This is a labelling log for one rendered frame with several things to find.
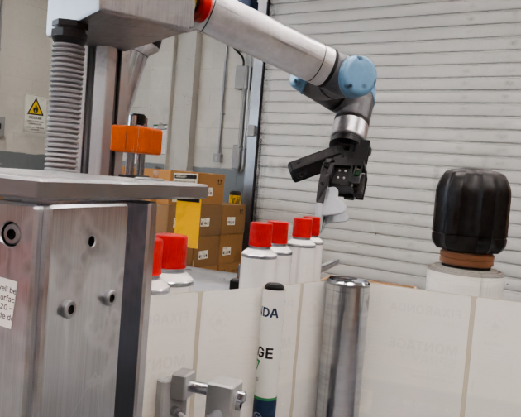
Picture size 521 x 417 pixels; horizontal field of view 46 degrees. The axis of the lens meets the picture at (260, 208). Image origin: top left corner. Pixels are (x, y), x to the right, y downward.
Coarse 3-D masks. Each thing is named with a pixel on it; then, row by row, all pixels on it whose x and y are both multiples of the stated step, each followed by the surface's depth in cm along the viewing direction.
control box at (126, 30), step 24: (48, 0) 68; (72, 0) 60; (96, 0) 55; (120, 0) 55; (144, 0) 57; (168, 0) 58; (192, 0) 60; (48, 24) 67; (96, 24) 59; (120, 24) 59; (144, 24) 58; (168, 24) 58; (192, 24) 60; (120, 48) 71
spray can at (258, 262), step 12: (252, 228) 86; (264, 228) 85; (252, 240) 86; (264, 240) 86; (252, 252) 85; (264, 252) 85; (252, 264) 85; (264, 264) 85; (240, 276) 87; (252, 276) 85; (264, 276) 85; (240, 288) 86
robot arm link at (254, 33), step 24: (216, 0) 102; (216, 24) 103; (240, 24) 104; (264, 24) 105; (240, 48) 107; (264, 48) 106; (288, 48) 107; (312, 48) 109; (288, 72) 112; (312, 72) 110; (336, 72) 111; (360, 72) 110; (336, 96) 117; (360, 96) 112
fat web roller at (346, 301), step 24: (336, 288) 52; (360, 288) 51; (336, 312) 52; (360, 312) 51; (336, 336) 52; (360, 336) 52; (336, 360) 52; (360, 360) 52; (336, 384) 52; (360, 384) 52; (336, 408) 52
